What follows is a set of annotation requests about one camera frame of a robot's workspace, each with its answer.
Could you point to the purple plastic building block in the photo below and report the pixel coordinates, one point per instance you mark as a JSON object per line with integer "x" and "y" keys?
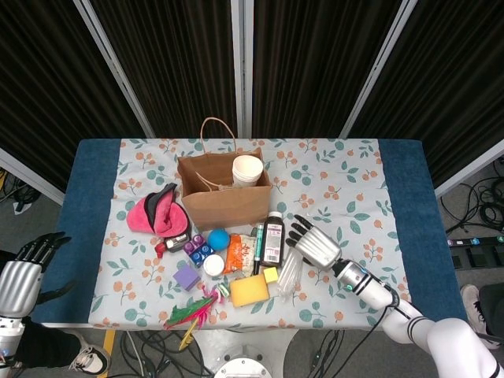
{"x": 193, "y": 246}

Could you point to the purple foam cube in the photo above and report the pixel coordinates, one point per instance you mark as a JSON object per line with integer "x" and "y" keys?
{"x": 186, "y": 277}

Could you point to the orange and white snack packet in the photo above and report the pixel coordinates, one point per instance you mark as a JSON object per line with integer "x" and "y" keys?
{"x": 236, "y": 256}

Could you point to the brown paper shopping bag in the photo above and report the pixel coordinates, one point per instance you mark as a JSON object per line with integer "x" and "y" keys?
{"x": 228, "y": 204}

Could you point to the blue plastic building block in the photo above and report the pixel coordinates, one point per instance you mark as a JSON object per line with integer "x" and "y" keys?
{"x": 199, "y": 256}

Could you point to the colourful feather shuttlecock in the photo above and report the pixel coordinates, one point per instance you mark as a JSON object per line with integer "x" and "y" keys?
{"x": 193, "y": 311}

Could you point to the yellow foam cube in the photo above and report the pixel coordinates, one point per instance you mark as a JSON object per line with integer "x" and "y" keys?
{"x": 271, "y": 275}

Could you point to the grey aluminium partition rail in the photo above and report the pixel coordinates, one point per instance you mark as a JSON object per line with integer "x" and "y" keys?
{"x": 31, "y": 173}
{"x": 468, "y": 173}

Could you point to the brown medicine bottle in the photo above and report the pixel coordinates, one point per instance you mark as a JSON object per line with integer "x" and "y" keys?
{"x": 273, "y": 244}

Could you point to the white and black sneaker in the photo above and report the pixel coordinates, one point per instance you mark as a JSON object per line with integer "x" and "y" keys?
{"x": 90, "y": 358}
{"x": 470, "y": 299}

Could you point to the yellow sponge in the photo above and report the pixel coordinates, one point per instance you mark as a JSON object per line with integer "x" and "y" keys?
{"x": 249, "y": 290}

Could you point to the white paper cup stack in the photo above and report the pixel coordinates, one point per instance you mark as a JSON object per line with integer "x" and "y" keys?
{"x": 248, "y": 167}

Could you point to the pink plush cloth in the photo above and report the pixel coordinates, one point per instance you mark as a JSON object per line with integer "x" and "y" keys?
{"x": 138, "y": 218}

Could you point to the floral tablecloth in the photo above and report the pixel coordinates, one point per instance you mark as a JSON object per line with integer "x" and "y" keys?
{"x": 354, "y": 189}

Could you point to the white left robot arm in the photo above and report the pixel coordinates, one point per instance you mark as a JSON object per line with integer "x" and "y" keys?
{"x": 8, "y": 340}

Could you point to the small black bottle red cap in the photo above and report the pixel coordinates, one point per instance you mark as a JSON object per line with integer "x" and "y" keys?
{"x": 175, "y": 243}

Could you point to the grey aluminium partition post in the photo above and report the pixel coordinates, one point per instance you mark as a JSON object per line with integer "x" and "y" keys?
{"x": 114, "y": 67}
{"x": 241, "y": 67}
{"x": 378, "y": 67}

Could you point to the blue rubber ball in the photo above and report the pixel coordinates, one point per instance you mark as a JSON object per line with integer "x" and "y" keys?
{"x": 218, "y": 240}

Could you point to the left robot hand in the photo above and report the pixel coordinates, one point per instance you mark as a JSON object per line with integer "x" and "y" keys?
{"x": 15, "y": 289}

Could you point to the black pleated curtain panel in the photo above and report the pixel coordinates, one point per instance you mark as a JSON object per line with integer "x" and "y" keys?
{"x": 464, "y": 78}
{"x": 307, "y": 59}
{"x": 177, "y": 59}
{"x": 47, "y": 78}

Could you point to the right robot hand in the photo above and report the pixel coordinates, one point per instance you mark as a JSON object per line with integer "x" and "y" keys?
{"x": 319, "y": 246}

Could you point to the bundle of clear straws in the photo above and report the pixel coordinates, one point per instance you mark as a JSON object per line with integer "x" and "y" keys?
{"x": 289, "y": 275}

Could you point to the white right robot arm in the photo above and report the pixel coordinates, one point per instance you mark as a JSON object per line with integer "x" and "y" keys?
{"x": 433, "y": 338}

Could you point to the green marker pen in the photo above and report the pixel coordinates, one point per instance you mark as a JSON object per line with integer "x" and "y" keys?
{"x": 260, "y": 244}

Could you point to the clear tub of paper clips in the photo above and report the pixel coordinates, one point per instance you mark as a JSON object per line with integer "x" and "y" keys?
{"x": 213, "y": 265}

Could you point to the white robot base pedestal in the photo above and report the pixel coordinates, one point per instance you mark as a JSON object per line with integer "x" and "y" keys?
{"x": 244, "y": 364}

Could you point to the black trouser leg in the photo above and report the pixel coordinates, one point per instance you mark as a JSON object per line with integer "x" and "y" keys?
{"x": 43, "y": 344}

